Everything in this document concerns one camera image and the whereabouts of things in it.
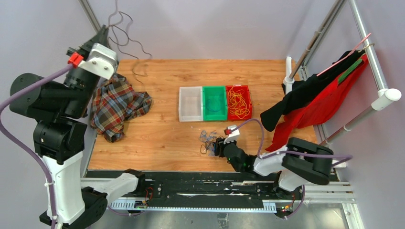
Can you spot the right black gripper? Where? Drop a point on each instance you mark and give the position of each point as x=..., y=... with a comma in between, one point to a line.
x=219, y=146

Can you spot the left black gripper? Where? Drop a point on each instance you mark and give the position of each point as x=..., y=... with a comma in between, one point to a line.
x=101, y=37

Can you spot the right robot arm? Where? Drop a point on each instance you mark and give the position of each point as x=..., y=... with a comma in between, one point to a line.
x=296, y=163

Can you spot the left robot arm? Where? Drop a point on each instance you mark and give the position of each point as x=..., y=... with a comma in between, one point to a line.
x=57, y=103

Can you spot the green plastic bin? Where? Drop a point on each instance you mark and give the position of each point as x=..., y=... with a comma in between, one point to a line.
x=215, y=107

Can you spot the red plastic bin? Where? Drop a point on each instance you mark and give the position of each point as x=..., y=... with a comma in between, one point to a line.
x=239, y=102

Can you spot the white plastic bin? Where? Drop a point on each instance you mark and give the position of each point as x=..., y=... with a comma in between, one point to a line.
x=190, y=104

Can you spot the plaid cloth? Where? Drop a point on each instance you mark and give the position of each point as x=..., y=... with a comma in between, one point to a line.
x=115, y=102

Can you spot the black garment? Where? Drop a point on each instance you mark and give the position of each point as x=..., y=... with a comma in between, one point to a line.
x=303, y=92

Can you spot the red garment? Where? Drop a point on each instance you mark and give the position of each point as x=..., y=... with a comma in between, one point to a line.
x=322, y=108

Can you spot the metal clothes rack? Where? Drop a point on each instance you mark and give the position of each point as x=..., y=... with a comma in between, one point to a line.
x=386, y=95

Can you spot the pink hanger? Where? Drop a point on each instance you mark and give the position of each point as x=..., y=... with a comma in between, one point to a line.
x=351, y=52

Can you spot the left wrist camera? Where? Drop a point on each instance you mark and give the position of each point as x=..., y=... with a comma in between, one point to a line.
x=102, y=61

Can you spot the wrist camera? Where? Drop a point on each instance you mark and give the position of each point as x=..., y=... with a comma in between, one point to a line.
x=232, y=134
x=102, y=61

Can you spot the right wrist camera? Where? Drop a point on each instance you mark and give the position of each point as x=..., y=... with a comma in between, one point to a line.
x=232, y=134

